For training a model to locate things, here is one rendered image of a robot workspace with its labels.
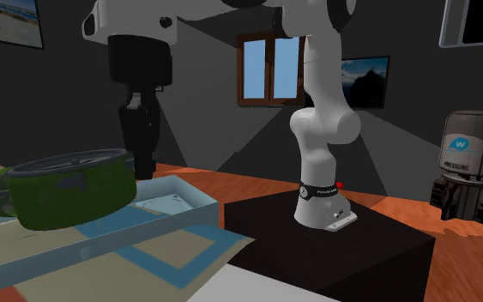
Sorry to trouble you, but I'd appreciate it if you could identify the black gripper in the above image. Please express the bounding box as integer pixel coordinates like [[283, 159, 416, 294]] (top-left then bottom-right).
[[107, 34, 174, 181]]

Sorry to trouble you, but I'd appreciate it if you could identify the green pot with dark lid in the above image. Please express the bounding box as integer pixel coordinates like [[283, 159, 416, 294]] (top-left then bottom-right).
[[0, 148, 138, 232]]

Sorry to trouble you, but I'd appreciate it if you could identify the pale blue glass table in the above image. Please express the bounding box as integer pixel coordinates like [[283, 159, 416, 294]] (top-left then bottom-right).
[[0, 174, 220, 299]]

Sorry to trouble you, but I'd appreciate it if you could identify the brown framed window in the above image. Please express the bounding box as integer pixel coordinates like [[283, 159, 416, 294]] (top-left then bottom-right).
[[236, 30, 307, 108]]

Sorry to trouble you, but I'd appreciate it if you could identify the blue beige red patterned rug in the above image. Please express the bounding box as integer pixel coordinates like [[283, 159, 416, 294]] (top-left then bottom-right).
[[0, 161, 256, 302]]

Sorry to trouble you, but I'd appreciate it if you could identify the black robot stand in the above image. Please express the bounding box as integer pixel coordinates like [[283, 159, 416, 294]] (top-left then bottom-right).
[[222, 190, 437, 302]]

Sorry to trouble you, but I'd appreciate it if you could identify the grey cylindrical tank appliance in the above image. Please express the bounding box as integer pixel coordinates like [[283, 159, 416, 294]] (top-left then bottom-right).
[[428, 109, 483, 229]]

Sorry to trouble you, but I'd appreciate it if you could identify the beach wall picture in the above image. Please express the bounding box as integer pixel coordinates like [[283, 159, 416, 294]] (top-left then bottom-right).
[[0, 0, 45, 51]]

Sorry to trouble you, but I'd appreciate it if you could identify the mountain wall picture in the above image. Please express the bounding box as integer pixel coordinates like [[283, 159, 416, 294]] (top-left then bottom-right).
[[305, 55, 391, 111]]

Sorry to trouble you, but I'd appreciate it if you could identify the white framed dark wall panel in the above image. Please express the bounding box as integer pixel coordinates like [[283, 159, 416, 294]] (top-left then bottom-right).
[[438, 0, 483, 50]]

